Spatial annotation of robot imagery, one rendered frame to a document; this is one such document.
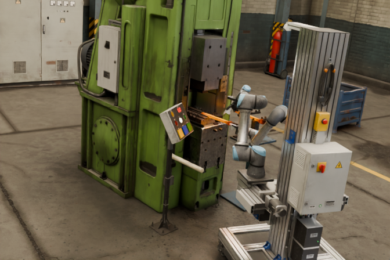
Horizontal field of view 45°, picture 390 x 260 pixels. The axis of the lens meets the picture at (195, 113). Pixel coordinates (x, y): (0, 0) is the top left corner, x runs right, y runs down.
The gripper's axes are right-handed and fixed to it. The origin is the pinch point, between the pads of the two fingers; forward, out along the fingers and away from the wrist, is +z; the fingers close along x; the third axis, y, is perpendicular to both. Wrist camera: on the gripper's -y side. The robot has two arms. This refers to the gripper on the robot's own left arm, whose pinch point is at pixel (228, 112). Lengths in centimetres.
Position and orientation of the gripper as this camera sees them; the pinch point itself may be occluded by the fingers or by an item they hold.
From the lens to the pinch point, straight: 445.0
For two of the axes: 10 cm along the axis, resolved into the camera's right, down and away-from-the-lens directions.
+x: 7.1, -1.5, 6.9
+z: -4.2, 7.0, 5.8
